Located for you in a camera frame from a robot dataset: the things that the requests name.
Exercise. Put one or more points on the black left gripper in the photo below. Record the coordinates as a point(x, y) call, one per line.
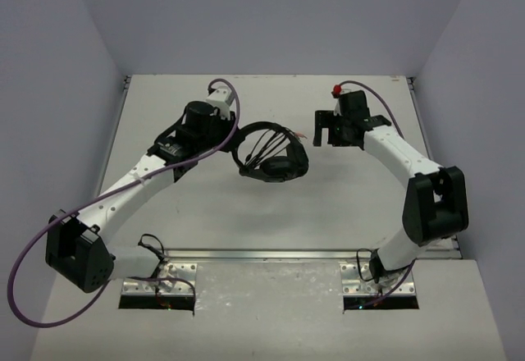
point(231, 127)

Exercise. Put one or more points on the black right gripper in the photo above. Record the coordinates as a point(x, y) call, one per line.
point(326, 120)

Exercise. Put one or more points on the black headset with microphone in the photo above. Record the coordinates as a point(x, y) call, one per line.
point(277, 156)

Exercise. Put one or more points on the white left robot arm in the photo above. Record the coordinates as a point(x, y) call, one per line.
point(79, 246)

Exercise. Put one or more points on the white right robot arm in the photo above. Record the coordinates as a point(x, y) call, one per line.
point(435, 203)

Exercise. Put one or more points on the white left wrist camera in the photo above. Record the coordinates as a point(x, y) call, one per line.
point(221, 99)

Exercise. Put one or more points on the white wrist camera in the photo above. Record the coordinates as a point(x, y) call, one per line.
point(221, 99)
point(337, 92)

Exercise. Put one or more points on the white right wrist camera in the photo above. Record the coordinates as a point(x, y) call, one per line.
point(337, 92)

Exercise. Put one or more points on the aluminium table rail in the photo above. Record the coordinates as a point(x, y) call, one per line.
point(266, 254)

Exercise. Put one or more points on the right aluminium base plate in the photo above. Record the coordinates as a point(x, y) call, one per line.
point(354, 284)

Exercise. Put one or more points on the aluminium base plate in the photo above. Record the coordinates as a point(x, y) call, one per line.
point(354, 284)
point(172, 278)

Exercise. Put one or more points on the left aluminium base plate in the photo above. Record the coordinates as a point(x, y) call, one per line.
point(172, 278)

